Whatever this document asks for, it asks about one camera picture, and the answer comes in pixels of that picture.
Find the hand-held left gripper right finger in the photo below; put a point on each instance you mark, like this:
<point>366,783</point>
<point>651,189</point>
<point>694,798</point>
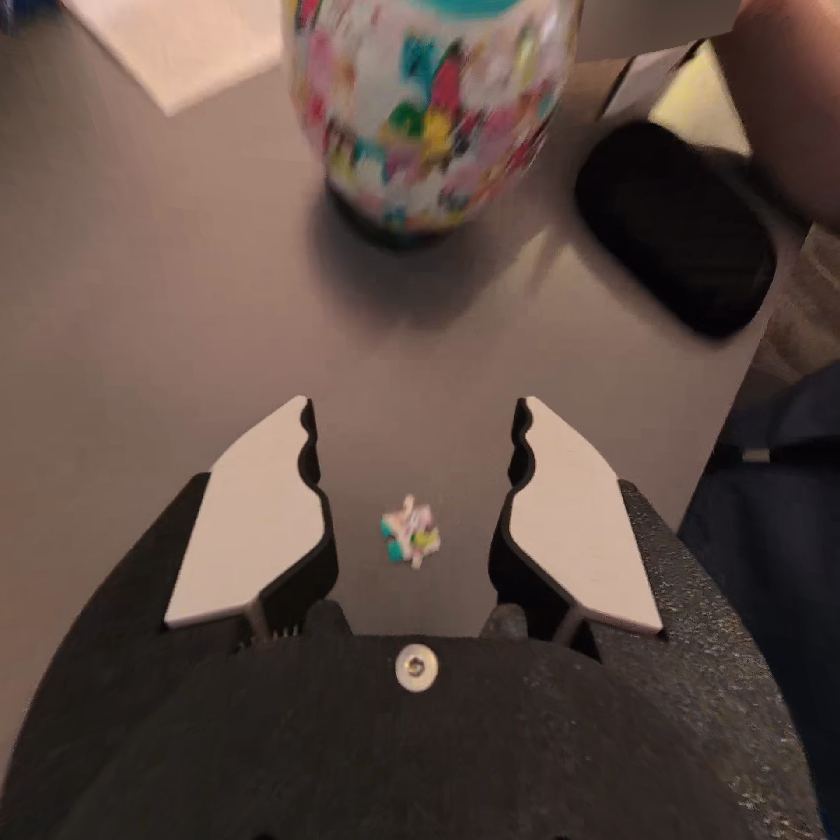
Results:
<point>577,525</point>

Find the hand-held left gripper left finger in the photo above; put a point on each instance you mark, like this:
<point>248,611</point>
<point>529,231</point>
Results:
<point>256,512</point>

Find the colourful puzzle piece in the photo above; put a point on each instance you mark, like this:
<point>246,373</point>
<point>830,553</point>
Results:
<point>410,535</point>

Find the colourful puzzle ball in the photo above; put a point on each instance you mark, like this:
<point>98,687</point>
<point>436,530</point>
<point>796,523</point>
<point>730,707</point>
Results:
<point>426,111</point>

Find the person's right forearm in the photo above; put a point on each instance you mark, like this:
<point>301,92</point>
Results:
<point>787,98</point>

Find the black chair armrest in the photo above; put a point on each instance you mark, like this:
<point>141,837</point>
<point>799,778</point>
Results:
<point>676,223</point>

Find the white paper sheet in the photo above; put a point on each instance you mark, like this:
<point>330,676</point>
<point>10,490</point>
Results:
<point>184,46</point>

